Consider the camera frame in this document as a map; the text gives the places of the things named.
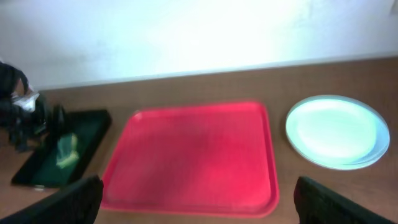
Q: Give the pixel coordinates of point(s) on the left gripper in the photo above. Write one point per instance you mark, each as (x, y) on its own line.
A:
(30, 122)

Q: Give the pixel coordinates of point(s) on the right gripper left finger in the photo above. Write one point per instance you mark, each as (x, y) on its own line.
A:
(77, 203)

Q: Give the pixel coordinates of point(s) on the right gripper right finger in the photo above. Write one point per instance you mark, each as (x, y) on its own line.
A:
(317, 204)

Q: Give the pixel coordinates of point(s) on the green yellow sponge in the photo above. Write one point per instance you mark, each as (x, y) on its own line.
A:
(67, 152)

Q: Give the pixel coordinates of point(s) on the mint green plate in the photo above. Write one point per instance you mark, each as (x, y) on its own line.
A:
(332, 130)

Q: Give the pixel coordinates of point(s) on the light blue plate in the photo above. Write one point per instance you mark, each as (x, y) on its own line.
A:
(382, 143)

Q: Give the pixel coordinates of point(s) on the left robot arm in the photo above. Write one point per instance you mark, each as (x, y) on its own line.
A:
(14, 82)

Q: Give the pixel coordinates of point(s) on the black plastic tray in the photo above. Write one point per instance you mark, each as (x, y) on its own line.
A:
(40, 169)

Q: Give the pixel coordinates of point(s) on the red plastic tray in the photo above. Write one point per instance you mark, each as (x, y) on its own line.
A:
(214, 159)

